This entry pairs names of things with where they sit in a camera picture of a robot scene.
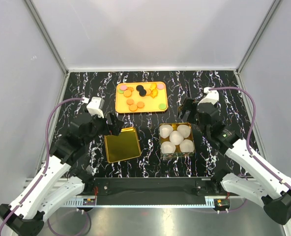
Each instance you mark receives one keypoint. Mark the electronics board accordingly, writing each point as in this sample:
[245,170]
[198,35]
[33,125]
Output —
[222,202]
[89,202]

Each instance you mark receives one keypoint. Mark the pink round cookie left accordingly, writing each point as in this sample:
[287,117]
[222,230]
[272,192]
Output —
[123,87]

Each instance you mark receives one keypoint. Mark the gold tin lid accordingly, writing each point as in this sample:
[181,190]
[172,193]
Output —
[123,147]

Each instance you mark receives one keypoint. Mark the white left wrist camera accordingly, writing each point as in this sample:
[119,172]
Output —
[94,106]

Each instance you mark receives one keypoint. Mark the left electronics board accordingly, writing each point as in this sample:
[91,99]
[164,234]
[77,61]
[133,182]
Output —
[89,202]

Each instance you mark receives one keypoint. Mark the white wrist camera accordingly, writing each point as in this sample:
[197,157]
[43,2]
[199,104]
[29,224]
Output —
[94,106]
[210,96]

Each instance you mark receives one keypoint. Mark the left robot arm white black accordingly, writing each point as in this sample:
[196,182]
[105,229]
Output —
[26,215]

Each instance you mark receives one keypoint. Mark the yellow star cookie lower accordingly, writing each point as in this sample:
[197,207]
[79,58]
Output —
[154,93]

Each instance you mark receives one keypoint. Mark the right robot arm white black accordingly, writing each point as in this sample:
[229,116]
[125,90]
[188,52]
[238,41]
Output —
[272,189]

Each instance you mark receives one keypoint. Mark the green round cookie right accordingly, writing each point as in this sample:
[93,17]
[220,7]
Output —
[162,106]

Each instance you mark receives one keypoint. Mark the black round cookie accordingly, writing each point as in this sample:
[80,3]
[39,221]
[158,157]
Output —
[139,88]
[142,93]

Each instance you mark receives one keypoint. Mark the yellow plastic tray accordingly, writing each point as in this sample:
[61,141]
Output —
[151,104]

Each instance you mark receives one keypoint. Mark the white paper cup centre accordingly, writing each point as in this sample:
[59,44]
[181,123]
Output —
[176,138]

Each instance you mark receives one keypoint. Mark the gold square cookie tin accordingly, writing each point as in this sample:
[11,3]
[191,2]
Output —
[177,153]

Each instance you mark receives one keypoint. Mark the yellow star cookie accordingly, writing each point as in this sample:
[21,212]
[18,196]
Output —
[154,93]
[153,86]

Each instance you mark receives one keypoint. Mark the white paper cup top-left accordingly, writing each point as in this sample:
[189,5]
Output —
[165,130]

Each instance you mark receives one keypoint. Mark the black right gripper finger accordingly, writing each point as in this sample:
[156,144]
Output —
[187,105]
[185,116]

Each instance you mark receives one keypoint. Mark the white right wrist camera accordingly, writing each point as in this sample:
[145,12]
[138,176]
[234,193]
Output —
[210,96]

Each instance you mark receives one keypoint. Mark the white paper cup bottom-right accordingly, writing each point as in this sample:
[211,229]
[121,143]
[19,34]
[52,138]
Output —
[187,146]

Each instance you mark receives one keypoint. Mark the orange scalloped cookie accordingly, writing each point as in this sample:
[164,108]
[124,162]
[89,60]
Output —
[140,104]

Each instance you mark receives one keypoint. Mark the yellow star cookie upper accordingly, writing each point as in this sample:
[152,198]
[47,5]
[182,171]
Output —
[153,86]

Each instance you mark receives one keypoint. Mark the white paper cup top-right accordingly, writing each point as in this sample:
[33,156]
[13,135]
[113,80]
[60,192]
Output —
[184,130]

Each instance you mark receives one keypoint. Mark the pink round cookie right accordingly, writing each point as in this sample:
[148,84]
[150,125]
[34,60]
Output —
[160,86]

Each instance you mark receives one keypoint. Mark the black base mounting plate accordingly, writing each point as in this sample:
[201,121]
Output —
[191,185]

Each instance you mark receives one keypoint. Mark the right electronics board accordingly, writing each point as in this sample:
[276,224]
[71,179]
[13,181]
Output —
[222,202]

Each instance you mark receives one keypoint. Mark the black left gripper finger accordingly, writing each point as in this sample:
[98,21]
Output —
[114,129]
[113,121]

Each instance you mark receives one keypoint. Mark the white paper cup bottom-left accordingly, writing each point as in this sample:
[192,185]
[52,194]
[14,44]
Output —
[168,147]

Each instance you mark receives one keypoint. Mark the pink round cookie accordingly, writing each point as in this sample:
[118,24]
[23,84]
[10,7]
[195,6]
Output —
[123,87]
[160,86]

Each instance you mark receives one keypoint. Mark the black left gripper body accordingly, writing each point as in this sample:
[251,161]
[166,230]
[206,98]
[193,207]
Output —
[100,126]

